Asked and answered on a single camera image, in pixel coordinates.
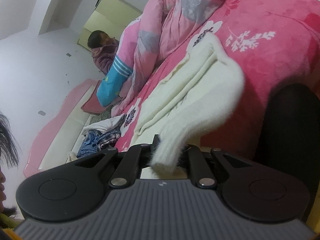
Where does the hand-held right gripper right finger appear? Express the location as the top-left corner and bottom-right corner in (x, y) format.
(175, 144), (253, 189)

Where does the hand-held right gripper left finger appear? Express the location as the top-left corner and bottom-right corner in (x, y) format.
(74, 134), (160, 188)

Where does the white deer sweater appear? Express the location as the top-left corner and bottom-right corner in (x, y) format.
(134, 34), (245, 175)

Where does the plaid shirt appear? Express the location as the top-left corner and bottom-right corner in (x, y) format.
(96, 127), (122, 148)

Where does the white t-shirt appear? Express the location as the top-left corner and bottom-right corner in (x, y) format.
(82, 115), (127, 134)

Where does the green patterned pillow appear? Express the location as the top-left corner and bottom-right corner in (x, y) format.
(95, 105), (113, 123)

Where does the blue denim garment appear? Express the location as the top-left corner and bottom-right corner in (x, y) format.
(77, 130), (100, 158)

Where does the pink cushion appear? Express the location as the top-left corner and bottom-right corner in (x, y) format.
(80, 90), (107, 114)

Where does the blue striped quilt cover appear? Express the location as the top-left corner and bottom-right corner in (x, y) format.
(96, 55), (132, 107)

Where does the pink white headboard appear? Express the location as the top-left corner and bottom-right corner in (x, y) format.
(23, 79), (105, 178)

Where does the child in purple jacket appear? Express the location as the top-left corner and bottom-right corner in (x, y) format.
(91, 39), (120, 75)

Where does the person's head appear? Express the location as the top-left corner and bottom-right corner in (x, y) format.
(0, 114), (20, 220)
(87, 30), (113, 50)

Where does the pink grey floral quilt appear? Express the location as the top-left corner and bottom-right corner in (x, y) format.
(117, 0), (240, 113)

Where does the cream wardrobe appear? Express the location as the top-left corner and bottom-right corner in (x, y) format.
(77, 0), (143, 53)

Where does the person's green clothing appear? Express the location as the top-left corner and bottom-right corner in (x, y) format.
(0, 214), (24, 230)

